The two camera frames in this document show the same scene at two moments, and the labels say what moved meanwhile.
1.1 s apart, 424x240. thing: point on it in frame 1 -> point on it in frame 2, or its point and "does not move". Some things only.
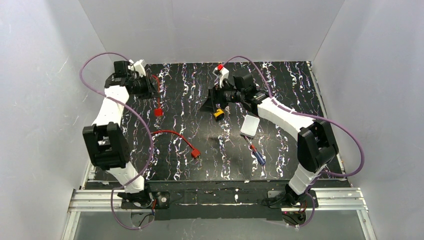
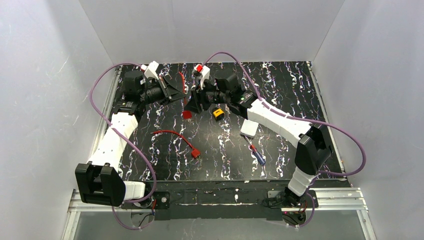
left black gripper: [151, 87] -> [167, 90]
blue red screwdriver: [256, 153] does not move
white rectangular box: [250, 125] does not move
